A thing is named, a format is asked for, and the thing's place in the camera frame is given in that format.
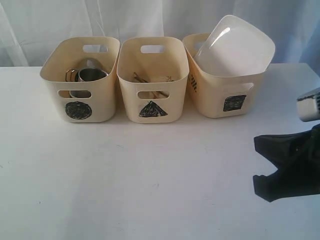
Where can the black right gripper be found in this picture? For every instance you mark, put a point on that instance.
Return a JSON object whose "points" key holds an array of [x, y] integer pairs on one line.
{"points": [[296, 175]]}

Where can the white square plate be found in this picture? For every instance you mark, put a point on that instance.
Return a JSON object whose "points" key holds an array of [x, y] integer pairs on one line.
{"points": [[235, 48]]}

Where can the wooden chopstick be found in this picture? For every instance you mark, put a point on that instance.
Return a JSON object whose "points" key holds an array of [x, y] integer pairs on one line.
{"points": [[139, 79], [159, 94]]}

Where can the steel tumbler cup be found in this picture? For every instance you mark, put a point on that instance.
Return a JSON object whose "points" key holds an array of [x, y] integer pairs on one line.
{"points": [[89, 63]]}

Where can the steel mug wire handle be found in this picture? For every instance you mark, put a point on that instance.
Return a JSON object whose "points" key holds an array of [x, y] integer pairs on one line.
{"points": [[88, 74]]}

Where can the cream bin square mark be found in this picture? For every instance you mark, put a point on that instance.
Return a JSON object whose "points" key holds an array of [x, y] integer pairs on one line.
{"points": [[215, 96]]}

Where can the cream bin triangle mark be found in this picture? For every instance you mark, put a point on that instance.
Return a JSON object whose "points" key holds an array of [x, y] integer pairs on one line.
{"points": [[163, 62]]}

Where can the cream bin circle mark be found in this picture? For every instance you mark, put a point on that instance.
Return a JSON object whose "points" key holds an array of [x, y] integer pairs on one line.
{"points": [[83, 102]]}

